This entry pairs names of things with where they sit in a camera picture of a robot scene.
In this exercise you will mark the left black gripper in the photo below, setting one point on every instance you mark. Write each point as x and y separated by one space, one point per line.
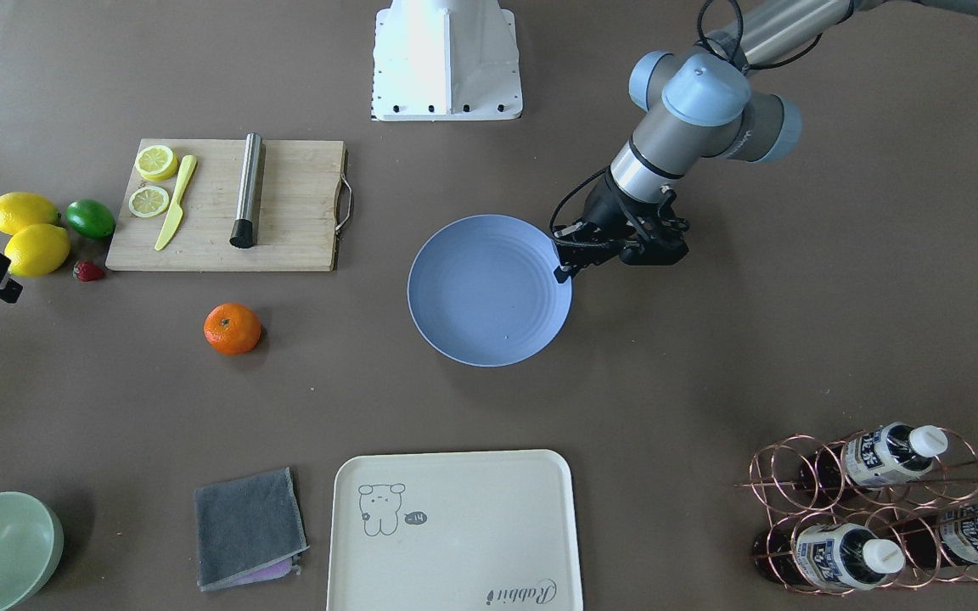
602 206

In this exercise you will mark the blue plate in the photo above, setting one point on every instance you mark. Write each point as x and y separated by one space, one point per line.
482 291

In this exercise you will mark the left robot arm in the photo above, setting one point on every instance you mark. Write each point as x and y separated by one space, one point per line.
697 105

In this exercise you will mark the wooden cutting board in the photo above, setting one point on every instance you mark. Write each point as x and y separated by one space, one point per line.
296 220

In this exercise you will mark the cream rabbit tray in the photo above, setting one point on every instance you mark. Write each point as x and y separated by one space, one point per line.
478 530

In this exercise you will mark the steel muddler black tip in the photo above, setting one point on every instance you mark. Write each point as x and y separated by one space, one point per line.
246 218

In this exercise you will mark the orange fruit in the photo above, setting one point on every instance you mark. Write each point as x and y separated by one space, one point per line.
232 328

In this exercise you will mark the tea bottle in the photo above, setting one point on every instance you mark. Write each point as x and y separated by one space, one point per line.
894 454
828 558
943 539

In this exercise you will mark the yellow plastic knife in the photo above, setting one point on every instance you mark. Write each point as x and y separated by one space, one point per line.
174 213

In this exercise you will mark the grey folded cloth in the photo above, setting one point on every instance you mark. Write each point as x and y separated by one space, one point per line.
248 530

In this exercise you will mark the lemon slice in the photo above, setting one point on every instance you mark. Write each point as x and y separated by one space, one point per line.
148 201
156 163

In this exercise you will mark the green lime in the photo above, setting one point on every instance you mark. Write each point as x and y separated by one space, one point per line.
90 219

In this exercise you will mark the red strawberry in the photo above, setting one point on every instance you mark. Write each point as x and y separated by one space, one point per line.
87 271

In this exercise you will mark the yellow lemon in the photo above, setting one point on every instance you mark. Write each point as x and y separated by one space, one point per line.
37 250
20 209

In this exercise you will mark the mint green bowl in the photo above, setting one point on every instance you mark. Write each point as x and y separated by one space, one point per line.
31 545

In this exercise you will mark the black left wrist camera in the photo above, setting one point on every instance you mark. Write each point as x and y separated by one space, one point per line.
659 232

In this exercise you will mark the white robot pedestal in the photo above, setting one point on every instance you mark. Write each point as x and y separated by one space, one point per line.
446 61

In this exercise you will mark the copper wire bottle rack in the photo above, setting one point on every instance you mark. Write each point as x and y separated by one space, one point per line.
782 476

